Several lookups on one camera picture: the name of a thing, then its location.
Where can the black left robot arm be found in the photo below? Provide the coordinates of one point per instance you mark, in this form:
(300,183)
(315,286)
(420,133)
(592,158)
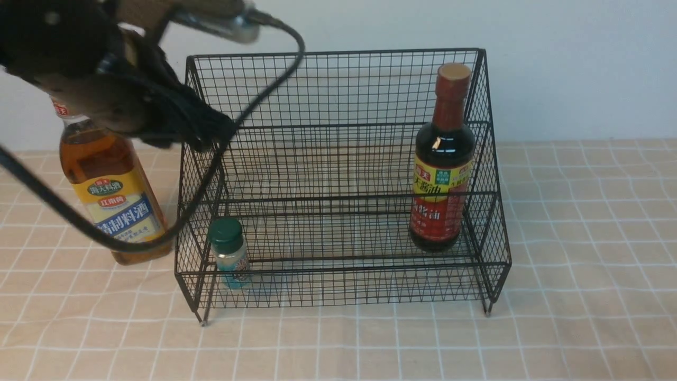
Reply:
(102,59)

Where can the amber cooking wine bottle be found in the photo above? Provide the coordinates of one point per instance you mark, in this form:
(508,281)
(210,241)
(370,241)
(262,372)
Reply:
(108,178)

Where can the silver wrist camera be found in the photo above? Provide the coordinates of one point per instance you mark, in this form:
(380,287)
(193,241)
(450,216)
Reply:
(226,19)

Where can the black wire mesh shelf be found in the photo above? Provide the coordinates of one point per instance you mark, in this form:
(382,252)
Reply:
(320,177)

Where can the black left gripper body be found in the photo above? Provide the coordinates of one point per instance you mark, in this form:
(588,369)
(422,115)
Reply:
(172,113)

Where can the beige checkered tablecloth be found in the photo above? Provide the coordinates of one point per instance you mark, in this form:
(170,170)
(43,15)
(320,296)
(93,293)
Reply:
(590,295)

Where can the dark soy sauce bottle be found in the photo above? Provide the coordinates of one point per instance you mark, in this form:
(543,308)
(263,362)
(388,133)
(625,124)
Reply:
(444,150)

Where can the small green-capped pepper shaker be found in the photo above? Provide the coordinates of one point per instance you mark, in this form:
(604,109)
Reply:
(229,248)

